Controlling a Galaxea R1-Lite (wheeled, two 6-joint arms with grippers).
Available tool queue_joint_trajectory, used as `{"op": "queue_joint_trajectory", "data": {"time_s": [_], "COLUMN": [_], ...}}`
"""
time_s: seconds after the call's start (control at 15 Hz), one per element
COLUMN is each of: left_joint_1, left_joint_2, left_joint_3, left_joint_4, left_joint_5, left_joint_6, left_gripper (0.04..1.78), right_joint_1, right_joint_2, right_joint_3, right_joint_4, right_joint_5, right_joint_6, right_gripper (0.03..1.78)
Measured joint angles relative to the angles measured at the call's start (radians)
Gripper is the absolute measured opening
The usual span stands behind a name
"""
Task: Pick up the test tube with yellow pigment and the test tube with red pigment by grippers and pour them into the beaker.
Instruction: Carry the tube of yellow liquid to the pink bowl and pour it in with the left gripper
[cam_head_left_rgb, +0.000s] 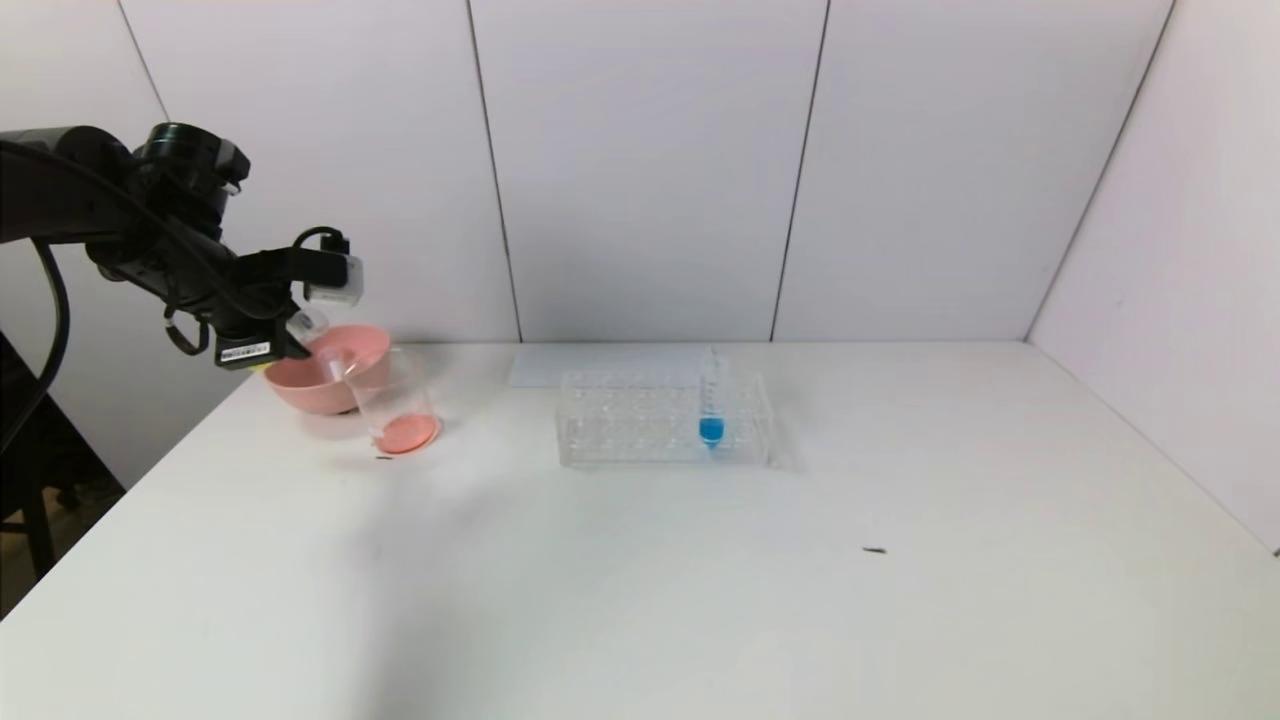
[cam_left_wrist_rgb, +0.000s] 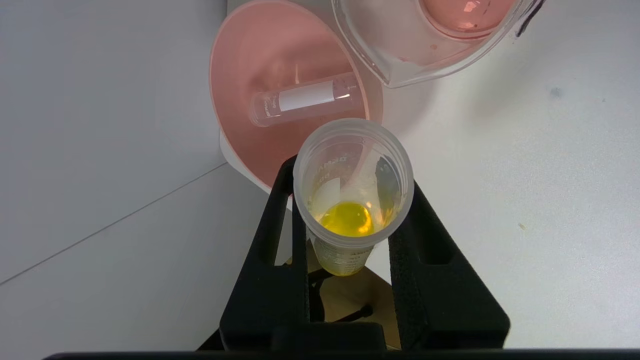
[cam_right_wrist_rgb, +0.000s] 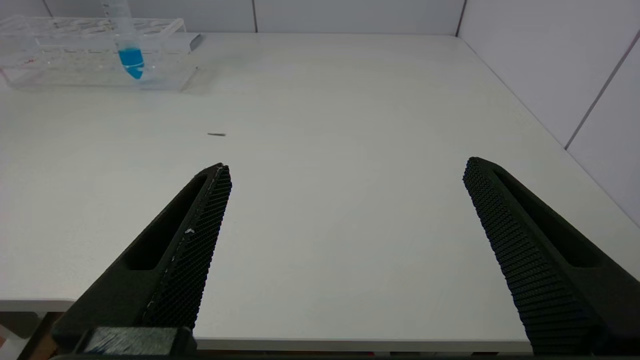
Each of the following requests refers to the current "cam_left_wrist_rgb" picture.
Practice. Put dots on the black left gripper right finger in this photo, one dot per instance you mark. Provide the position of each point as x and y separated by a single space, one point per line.
440 290

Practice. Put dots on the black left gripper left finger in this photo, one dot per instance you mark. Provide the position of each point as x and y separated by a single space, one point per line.
270 290

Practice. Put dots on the yellow pigment test tube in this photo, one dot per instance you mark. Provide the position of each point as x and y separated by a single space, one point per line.
350 220

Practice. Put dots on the red pigment test tube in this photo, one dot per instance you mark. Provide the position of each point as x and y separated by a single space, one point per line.
305 97

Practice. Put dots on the clear glass beaker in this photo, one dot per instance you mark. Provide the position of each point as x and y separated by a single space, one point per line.
400 45

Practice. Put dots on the pink plastic bowl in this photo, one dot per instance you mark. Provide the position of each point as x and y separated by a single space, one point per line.
260 65

